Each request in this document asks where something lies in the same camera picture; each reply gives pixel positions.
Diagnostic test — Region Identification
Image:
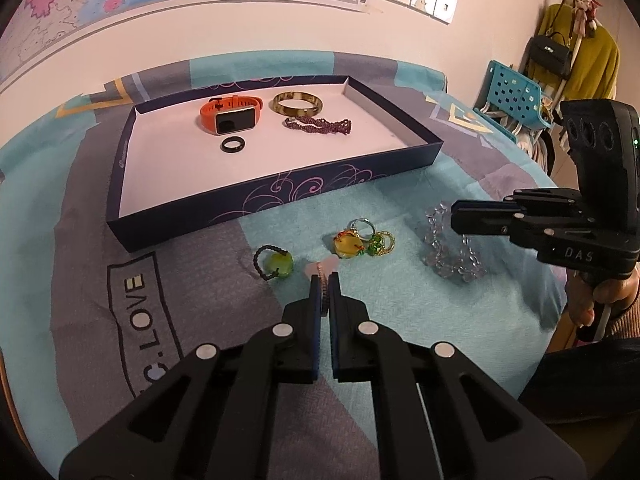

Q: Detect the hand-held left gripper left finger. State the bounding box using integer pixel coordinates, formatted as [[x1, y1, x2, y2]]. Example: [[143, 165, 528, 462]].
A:
[[59, 272, 323, 480]]

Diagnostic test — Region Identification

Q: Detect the green bead with black cord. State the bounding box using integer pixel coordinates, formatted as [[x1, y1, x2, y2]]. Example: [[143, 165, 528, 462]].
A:
[[253, 245, 295, 282]]

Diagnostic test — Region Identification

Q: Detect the person's right hand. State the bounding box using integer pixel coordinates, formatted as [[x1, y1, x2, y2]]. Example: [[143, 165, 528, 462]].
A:
[[566, 265, 640, 342]]

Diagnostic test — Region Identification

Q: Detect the green and gold ring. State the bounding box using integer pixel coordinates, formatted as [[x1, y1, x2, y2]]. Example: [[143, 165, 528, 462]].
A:
[[366, 231, 396, 256]]

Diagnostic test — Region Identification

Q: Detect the dark blue box tray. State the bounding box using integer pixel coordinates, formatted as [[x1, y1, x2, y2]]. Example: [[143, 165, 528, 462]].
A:
[[106, 75, 444, 253]]

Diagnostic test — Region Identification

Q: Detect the silver ring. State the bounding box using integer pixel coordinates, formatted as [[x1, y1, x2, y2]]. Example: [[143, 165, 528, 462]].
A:
[[348, 218, 377, 241]]

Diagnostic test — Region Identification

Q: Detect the yellow bead pendant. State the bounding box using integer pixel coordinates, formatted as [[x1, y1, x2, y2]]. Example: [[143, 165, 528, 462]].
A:
[[334, 230, 366, 260]]

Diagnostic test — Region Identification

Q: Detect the pink charm with pink cord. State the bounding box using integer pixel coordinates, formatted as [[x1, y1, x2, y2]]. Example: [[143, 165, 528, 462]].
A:
[[302, 256, 341, 313]]

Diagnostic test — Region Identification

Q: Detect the person's dark clothing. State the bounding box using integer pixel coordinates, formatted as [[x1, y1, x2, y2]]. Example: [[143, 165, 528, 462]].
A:
[[517, 337, 640, 426]]

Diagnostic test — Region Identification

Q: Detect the printed blue grey cloth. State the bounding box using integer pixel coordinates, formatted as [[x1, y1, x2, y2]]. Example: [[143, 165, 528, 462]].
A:
[[0, 50, 571, 480]]

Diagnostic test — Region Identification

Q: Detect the pink hanging ornament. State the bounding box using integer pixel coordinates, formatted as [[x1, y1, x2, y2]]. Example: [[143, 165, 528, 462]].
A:
[[574, 0, 601, 36]]

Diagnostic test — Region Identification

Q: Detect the clear crystal bead bracelet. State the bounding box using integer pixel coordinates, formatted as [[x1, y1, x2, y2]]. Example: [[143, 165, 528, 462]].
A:
[[415, 205, 488, 283]]

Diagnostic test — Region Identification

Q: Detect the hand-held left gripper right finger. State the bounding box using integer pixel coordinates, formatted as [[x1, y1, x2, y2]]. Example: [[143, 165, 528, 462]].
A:
[[327, 271, 587, 480]]

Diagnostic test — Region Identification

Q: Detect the purple beaded bracelet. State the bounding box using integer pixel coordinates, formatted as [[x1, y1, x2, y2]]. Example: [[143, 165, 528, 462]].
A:
[[283, 116, 353, 137]]

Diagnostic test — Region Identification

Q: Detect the orange smartwatch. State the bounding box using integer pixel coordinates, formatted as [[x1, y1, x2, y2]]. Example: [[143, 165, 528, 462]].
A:
[[199, 94, 264, 136]]

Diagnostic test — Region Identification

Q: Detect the blue plastic basket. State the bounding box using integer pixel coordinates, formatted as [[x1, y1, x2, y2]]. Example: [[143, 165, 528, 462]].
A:
[[480, 60, 555, 143]]

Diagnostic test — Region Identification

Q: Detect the yellow garment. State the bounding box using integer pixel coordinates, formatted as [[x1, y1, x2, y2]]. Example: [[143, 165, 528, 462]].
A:
[[537, 4, 621, 102]]

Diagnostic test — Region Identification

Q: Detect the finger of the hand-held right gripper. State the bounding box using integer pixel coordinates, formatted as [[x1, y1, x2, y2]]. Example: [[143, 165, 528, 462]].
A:
[[452, 188, 596, 222], [451, 208, 598, 252]]

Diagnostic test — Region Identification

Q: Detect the amber bangle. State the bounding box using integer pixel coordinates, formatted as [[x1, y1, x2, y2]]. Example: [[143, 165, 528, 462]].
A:
[[270, 90, 323, 117]]

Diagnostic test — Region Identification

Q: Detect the black handbag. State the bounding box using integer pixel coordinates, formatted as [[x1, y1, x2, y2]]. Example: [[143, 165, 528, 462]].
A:
[[527, 32, 573, 81]]

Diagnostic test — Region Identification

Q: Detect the person's right forearm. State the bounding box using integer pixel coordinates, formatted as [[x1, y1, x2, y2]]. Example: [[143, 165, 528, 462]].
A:
[[597, 302, 640, 343]]

